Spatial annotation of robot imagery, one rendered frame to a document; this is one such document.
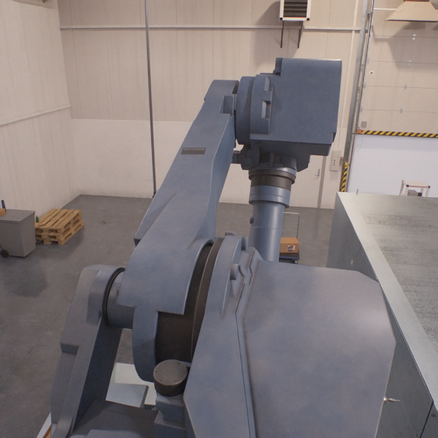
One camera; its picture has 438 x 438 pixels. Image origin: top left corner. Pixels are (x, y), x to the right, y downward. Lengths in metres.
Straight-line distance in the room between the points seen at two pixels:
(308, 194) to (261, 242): 10.49
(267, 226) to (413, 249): 1.29
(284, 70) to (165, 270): 0.93
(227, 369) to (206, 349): 0.05
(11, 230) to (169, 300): 8.77
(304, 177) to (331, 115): 10.38
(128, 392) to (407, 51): 10.16
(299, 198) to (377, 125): 2.99
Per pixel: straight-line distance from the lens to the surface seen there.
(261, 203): 1.50
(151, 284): 0.73
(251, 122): 1.37
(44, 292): 8.26
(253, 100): 1.37
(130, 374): 5.93
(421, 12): 11.02
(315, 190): 11.92
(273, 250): 1.49
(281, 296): 0.75
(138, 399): 4.88
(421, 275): 2.30
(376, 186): 12.38
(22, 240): 9.42
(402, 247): 2.57
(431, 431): 1.61
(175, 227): 0.84
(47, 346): 6.91
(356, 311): 0.75
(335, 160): 11.61
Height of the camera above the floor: 4.25
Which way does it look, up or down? 23 degrees down
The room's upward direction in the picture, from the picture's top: 1 degrees clockwise
